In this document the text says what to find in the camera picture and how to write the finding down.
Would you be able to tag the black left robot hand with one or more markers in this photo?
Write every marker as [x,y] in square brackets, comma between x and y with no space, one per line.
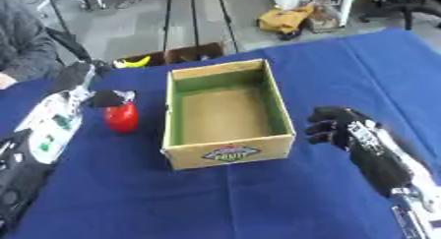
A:
[72,77]

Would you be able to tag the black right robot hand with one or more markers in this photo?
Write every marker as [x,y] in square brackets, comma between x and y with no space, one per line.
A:
[382,166]

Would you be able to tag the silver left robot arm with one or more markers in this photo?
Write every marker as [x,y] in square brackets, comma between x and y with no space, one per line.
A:
[52,128]

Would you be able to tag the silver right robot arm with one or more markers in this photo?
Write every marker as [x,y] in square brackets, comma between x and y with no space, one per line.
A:
[414,216]

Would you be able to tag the brown cardboard box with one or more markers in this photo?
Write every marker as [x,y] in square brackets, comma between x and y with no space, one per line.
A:
[189,54]

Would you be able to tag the small cardboard box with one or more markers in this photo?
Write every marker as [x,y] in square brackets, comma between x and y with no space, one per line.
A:
[324,21]

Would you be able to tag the tan cardboard box green inside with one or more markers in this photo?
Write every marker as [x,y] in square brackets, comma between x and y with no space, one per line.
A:
[227,118]

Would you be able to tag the person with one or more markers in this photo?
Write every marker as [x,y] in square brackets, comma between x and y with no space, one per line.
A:
[23,43]

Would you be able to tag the yellow toy banana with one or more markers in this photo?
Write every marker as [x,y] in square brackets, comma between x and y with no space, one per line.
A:
[135,63]

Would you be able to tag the black tripod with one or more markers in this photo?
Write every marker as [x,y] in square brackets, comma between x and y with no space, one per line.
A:
[194,16]

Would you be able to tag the black office chair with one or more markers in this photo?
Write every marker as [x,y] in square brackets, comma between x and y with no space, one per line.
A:
[407,3]

